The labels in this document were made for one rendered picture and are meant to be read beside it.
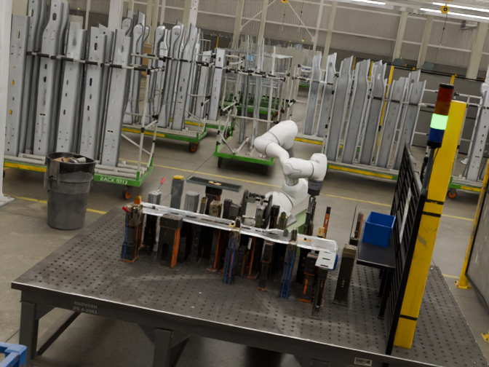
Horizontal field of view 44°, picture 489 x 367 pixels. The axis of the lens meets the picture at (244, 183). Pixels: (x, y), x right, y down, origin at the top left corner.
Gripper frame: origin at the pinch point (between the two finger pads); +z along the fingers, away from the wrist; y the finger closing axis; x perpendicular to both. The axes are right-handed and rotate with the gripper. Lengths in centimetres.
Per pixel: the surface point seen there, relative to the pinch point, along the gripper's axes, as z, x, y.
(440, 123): -77, 57, 67
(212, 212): 11, -64, -11
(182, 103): 30, -314, -717
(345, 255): 11.8, 25.5, 17.0
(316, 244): 13.1, 7.6, 3.3
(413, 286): 9, 62, 53
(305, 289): 35.4, 6.4, 23.0
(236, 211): 8, -49, -15
